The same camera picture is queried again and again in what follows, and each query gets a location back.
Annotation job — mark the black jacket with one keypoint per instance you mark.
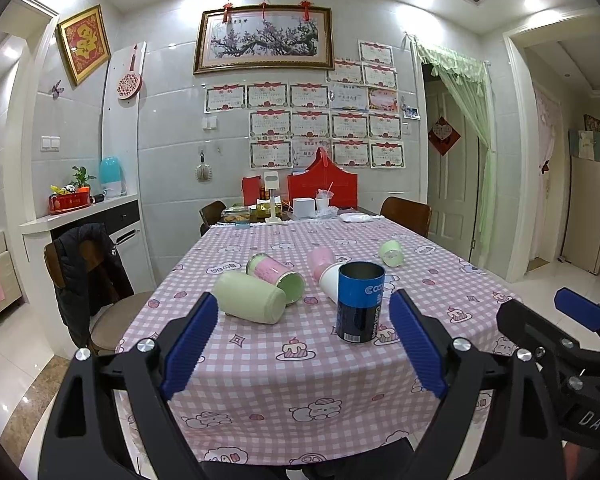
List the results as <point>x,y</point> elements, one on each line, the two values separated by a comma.
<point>80,270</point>

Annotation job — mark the white device on stand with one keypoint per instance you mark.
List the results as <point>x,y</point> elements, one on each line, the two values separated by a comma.
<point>271,195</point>

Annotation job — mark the red gift box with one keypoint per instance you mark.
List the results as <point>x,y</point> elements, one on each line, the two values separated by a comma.
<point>325,182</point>

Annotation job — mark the red heart door decoration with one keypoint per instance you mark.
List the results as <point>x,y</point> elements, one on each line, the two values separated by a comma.
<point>443,136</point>

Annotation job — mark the small wall photo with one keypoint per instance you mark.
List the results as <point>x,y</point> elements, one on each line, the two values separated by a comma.
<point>410,111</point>

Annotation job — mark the pink cup with green inside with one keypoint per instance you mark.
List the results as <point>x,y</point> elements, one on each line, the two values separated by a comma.
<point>276,278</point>

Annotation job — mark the pink checked tablecloth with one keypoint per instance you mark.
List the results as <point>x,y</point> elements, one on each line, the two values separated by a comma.
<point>290,375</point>

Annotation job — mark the white wall switch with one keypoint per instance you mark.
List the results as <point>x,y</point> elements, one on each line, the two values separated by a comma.
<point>210,123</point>
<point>50,143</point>

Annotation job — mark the pink round hanging ornament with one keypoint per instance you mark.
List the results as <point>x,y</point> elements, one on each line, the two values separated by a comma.
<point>128,85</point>

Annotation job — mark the large light green cup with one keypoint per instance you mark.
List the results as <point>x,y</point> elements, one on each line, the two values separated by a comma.
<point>250,302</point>

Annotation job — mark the wall of certificates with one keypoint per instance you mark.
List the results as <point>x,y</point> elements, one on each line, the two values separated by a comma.
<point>310,125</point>

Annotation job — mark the framed blossom painting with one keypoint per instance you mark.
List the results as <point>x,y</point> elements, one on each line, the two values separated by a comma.
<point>265,40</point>

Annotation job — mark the teal and white humidifier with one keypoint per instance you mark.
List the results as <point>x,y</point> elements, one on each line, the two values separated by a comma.
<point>112,175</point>

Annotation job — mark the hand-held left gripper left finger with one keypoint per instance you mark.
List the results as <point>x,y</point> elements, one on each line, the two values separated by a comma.
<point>190,345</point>

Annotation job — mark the clear plastic cup with straw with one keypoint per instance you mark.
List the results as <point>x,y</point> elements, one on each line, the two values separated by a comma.
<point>323,202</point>

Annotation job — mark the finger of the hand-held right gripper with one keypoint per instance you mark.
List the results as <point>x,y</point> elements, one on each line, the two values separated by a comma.
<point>530,327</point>
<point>580,310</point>

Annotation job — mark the glass food container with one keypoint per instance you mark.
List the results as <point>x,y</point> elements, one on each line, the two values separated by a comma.
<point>236,214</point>

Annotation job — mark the hanging brush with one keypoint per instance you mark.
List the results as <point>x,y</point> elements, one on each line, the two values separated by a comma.
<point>203,170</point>

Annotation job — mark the beige sofa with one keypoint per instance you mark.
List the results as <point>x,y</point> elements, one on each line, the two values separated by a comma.
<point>7,270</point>

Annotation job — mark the red tin tray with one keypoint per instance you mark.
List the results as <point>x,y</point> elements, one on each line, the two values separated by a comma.
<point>69,203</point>

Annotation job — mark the purple butterfly wall decoration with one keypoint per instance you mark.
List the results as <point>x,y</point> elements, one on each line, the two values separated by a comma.
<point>56,89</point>

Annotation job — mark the potted green plant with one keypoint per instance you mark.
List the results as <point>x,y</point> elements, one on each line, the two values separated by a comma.
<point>82,177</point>

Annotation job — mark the white cup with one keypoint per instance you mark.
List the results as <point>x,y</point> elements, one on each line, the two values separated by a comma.
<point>330,284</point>

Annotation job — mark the white box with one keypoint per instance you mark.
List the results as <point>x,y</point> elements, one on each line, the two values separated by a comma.
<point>304,207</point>

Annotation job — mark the white refrigerator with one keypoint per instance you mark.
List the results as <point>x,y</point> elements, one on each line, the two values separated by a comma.
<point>587,215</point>

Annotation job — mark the light green door curtain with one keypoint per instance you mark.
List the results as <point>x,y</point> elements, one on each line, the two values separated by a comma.
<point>482,160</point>

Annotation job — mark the pink lace curtain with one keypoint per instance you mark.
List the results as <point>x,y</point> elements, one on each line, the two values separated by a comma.
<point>549,160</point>

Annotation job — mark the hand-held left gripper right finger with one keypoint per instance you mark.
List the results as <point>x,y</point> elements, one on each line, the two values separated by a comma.
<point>417,345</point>

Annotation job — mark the brown chair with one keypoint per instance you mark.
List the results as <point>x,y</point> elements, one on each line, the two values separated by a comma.
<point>212,212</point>
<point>117,317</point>
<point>407,212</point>

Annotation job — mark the dark blue cup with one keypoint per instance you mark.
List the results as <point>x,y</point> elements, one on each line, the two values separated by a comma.
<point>360,305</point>

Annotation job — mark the white door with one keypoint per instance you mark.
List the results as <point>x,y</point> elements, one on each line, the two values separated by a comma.
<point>452,195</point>

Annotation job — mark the small light green cup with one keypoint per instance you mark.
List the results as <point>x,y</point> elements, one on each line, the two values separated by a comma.
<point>392,252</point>

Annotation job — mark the gold framed red picture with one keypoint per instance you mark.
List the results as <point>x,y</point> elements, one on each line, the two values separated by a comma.
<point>83,45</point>

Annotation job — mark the white sideboard cabinet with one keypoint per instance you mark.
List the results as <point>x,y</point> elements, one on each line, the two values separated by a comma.
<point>115,230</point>

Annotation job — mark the red paper bag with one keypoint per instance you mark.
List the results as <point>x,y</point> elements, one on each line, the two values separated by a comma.
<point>251,191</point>

